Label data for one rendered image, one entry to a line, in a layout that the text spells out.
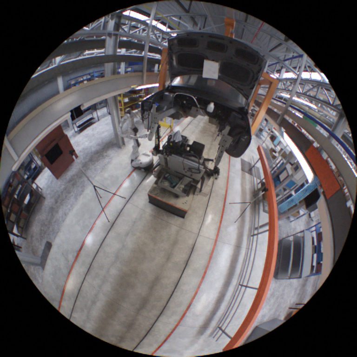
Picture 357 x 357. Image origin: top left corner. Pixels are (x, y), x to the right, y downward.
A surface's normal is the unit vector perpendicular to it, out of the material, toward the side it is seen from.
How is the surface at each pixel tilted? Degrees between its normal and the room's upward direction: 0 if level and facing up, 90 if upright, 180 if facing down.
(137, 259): 0
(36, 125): 90
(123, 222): 0
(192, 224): 0
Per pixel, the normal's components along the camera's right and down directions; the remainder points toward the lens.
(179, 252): 0.14, -0.59
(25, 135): 0.92, 0.38
